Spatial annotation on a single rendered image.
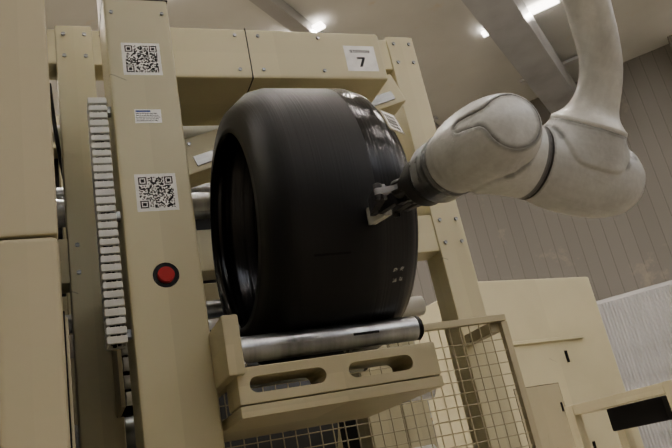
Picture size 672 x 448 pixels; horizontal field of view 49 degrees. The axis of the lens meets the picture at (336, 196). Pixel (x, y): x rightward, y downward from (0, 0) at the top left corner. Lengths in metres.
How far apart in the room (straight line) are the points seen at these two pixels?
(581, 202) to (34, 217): 0.66
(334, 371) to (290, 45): 0.99
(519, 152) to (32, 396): 0.57
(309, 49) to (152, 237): 0.81
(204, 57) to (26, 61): 1.17
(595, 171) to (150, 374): 0.77
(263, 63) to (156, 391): 0.94
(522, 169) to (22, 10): 0.58
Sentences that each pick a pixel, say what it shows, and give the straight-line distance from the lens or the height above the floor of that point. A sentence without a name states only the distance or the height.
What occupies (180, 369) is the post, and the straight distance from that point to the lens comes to 1.29.
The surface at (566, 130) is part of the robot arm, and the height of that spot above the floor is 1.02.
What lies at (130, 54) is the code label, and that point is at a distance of 1.53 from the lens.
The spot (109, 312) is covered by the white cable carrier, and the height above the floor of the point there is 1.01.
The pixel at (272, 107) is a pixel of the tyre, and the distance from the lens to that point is 1.34.
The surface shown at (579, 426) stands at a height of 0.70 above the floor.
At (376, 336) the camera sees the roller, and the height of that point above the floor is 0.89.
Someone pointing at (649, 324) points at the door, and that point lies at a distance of 13.16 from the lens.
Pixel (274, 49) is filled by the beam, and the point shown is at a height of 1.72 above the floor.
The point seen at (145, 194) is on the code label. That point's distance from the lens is 1.39.
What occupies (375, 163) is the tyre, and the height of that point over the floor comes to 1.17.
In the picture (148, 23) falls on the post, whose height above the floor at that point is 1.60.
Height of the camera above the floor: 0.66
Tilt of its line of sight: 21 degrees up
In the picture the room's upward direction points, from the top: 12 degrees counter-clockwise
